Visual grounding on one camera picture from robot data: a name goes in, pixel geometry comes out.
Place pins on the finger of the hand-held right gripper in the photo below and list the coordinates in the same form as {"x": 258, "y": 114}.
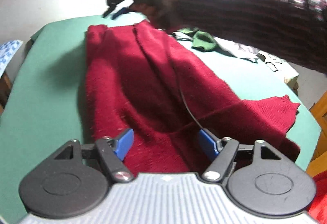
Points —
{"x": 120, "y": 12}
{"x": 109, "y": 11}

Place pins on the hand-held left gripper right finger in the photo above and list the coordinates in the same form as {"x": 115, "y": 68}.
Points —
{"x": 208, "y": 143}

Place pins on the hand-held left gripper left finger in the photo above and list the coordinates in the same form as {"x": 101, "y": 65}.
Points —
{"x": 124, "y": 143}

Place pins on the dark red knit sweater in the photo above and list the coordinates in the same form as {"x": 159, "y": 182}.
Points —
{"x": 143, "y": 81}

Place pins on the person's right forearm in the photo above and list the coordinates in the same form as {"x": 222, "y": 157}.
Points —
{"x": 242, "y": 17}

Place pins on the person's right hand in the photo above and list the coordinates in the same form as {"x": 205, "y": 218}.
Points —
{"x": 158, "y": 2}

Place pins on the green knit sweater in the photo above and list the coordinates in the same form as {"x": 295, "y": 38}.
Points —
{"x": 203, "y": 41}

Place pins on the pale lilac shirt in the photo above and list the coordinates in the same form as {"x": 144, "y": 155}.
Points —
{"x": 237, "y": 50}

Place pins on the pale printed bed sheet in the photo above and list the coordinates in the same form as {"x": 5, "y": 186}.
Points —
{"x": 288, "y": 74}

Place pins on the blue white patterned cloth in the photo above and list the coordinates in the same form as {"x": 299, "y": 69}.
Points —
{"x": 9, "y": 55}

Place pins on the wooden cabinet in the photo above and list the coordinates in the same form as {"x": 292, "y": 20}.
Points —
{"x": 320, "y": 111}

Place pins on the bright red fleece garment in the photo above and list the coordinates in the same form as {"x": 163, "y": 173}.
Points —
{"x": 320, "y": 201}

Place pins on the brown wooden frame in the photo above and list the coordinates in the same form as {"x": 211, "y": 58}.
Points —
{"x": 5, "y": 91}

